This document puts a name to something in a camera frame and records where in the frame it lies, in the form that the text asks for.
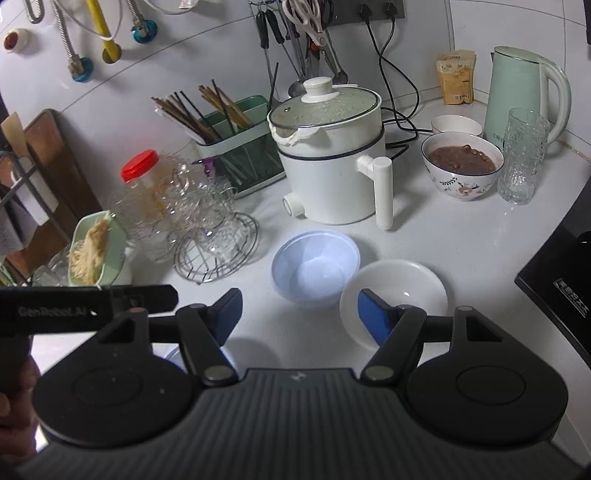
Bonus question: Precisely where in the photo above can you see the green and white chopstick holder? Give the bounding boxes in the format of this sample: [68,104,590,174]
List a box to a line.
[194,95,287,199]

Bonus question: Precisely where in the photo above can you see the white round wall cap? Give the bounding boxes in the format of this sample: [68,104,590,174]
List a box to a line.
[2,28,31,52]

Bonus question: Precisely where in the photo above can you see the pale blue plastic bowl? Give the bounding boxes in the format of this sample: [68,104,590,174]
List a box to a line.
[271,232,361,309]

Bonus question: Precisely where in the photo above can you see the glass pot lid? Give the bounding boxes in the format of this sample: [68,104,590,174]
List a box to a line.
[268,78,382,144]

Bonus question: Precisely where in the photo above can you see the dried noodles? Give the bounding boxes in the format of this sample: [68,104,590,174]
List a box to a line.
[68,217,112,283]

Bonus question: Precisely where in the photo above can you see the white utensil holder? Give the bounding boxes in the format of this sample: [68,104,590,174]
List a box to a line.
[9,159,56,227]

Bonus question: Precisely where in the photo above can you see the textured glass tumbler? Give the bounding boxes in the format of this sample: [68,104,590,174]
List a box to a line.
[496,107,550,205]

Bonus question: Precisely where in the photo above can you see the yellow hose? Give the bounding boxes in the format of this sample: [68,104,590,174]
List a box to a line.
[85,0,122,63]

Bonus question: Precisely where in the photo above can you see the person's left hand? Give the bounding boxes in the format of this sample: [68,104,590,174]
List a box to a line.
[0,355,44,444]

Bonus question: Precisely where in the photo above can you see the black power cable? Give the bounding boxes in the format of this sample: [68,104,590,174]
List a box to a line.
[365,18,432,153]

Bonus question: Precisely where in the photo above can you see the purple peeler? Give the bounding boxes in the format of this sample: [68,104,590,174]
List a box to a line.
[191,156,218,178]

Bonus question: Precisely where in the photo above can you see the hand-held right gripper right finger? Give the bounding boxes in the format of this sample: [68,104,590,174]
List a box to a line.
[358,288,504,386]

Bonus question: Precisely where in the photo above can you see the white bowl with thin rim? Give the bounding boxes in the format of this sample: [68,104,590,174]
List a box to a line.
[431,114,483,138]

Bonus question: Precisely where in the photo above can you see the patterned bowl with brown food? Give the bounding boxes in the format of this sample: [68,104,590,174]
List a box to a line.
[421,131,505,201]

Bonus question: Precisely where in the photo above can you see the bundle of chopsticks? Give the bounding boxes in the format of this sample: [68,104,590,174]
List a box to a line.
[151,79,254,145]

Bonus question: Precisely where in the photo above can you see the black power strip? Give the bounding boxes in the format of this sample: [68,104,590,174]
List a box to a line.
[332,0,407,24]

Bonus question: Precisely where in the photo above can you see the wooden spatula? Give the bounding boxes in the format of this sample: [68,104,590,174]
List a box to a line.
[0,112,33,160]

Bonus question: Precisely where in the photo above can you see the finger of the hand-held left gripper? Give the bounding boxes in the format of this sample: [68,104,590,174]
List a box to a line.
[113,285,179,320]

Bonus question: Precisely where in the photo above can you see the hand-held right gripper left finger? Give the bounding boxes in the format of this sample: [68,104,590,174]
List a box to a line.
[99,288,244,386]

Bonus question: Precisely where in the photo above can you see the small white ceramic bowl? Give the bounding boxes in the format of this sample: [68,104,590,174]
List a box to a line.
[339,259,448,352]

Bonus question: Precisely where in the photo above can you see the black induction cooker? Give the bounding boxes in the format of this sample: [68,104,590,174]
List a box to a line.
[515,185,591,365]

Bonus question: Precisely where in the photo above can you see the white bowl under colander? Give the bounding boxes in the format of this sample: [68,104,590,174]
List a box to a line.
[108,244,134,285]

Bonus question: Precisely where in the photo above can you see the green electric kettle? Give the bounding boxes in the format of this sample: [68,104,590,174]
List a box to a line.
[484,45,572,148]

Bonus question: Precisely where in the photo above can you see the yellow snack packet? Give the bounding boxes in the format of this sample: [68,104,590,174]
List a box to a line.
[436,50,476,106]

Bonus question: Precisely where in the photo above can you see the hanging kitchen utensils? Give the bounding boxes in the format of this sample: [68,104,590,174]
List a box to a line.
[252,0,349,109]

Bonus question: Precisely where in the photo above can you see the drinking glass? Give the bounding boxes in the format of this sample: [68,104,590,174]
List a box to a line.
[32,251,72,287]

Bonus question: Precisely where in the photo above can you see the clear glass cup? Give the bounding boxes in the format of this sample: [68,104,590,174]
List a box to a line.
[194,222,250,259]
[159,152,208,199]
[185,178,238,232]

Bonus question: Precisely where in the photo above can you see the steel hose with blue flange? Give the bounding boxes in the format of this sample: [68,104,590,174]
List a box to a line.
[18,0,93,83]
[124,0,158,44]

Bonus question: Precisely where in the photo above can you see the clear jar with red lid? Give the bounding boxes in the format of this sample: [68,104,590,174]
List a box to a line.
[111,149,178,241]

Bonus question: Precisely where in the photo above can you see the wooden cutting board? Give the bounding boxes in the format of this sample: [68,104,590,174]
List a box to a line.
[21,108,102,273]

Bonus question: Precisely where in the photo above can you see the white electric cooking pot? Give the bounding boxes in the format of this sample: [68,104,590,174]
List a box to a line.
[268,78,394,230]

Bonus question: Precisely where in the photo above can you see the wire cup rack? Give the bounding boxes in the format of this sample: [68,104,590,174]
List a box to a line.
[173,212,262,283]

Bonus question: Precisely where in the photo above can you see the kitchen scissors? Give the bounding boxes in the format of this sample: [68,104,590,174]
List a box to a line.
[281,0,328,47]

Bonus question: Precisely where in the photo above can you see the green colander basket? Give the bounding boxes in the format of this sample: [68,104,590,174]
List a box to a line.
[68,210,127,287]

